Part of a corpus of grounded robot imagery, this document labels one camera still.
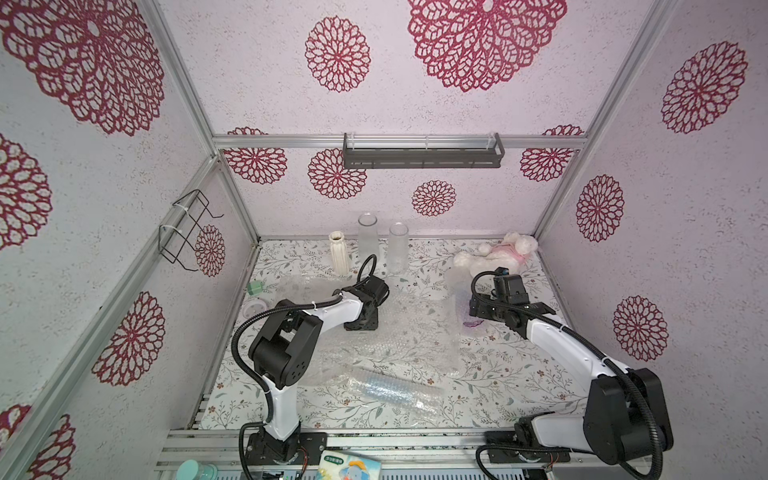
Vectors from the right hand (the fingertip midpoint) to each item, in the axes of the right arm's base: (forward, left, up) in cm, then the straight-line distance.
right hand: (482, 300), depth 89 cm
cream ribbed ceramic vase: (+16, +45, +2) cm, 48 cm away
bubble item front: (-25, +26, -4) cm, 37 cm away
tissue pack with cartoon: (-42, +39, -4) cm, 57 cm away
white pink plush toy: (+20, -14, -2) cm, 25 cm away
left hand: (-3, +37, -10) cm, 38 cm away
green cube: (+9, +75, -8) cm, 76 cm away
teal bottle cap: (-44, +69, 0) cm, 82 cm away
